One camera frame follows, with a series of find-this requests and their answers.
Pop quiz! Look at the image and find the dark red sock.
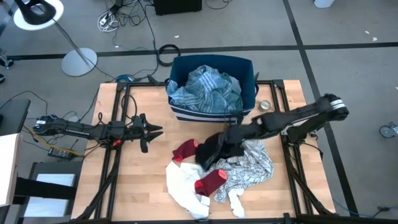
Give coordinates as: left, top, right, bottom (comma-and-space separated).
172, 139, 200, 163
194, 169, 228, 197

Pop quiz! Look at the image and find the grey black cart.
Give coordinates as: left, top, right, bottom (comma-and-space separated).
12, 161, 84, 224

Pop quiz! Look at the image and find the yellow cable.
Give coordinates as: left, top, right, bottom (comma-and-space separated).
21, 124, 85, 157

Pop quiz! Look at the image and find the blue floor cable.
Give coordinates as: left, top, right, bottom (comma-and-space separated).
115, 73, 135, 83

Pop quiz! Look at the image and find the long white sock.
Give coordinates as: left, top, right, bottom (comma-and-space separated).
165, 161, 212, 220
228, 187, 246, 219

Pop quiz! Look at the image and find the black aluminium table frame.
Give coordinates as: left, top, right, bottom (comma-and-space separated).
71, 78, 338, 224

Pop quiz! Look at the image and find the black power adapter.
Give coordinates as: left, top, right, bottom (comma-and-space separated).
47, 147, 75, 161

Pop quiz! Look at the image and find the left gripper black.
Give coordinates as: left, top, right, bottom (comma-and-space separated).
130, 113, 164, 154

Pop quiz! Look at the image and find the navy white striped fabric basket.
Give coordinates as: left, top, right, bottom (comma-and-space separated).
167, 54, 259, 124

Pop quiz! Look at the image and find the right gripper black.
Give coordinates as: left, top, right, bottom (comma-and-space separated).
195, 123, 249, 171

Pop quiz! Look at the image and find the teal checkered cloth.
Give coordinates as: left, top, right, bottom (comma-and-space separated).
217, 73, 244, 113

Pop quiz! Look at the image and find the coiled black cable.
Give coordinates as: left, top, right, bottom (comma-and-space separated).
157, 44, 182, 67

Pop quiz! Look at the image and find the caster wheel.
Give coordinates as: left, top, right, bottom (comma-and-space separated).
379, 122, 398, 139

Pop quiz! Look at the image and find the white floor object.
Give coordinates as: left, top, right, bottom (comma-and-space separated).
313, 0, 336, 9

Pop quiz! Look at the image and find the pale wooden box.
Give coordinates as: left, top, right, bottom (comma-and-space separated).
0, 133, 23, 207

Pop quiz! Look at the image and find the white grey patterned cloth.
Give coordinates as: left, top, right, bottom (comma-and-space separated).
211, 139, 275, 205

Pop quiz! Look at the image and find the blue striped towel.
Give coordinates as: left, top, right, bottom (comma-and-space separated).
166, 64, 237, 114

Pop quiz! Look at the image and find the black cabinet box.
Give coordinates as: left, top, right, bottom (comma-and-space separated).
154, 0, 203, 16

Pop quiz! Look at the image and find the black side desk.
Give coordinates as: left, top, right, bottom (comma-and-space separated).
0, 98, 31, 137

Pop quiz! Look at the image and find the silver floor lamp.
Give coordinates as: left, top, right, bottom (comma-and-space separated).
14, 0, 98, 77

